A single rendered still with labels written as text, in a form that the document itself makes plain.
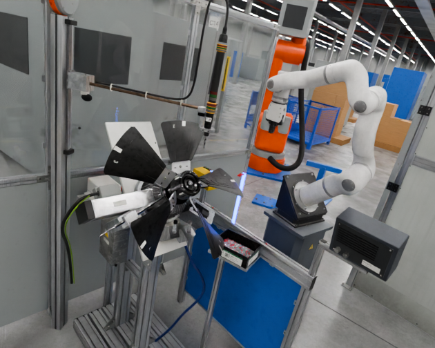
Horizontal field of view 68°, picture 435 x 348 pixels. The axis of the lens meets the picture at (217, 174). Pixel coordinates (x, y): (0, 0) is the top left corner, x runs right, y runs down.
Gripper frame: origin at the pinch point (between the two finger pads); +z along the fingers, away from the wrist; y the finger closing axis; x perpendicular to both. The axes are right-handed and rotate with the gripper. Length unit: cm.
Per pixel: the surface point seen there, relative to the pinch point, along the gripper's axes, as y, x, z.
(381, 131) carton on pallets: 192, -849, 99
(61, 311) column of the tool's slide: 55, 91, 130
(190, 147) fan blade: 9, 50, 10
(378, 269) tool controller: -79, 19, 34
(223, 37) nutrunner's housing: -1, 52, -41
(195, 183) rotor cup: -5, 57, 21
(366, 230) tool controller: -70, 22, 20
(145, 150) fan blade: 8, 76, 9
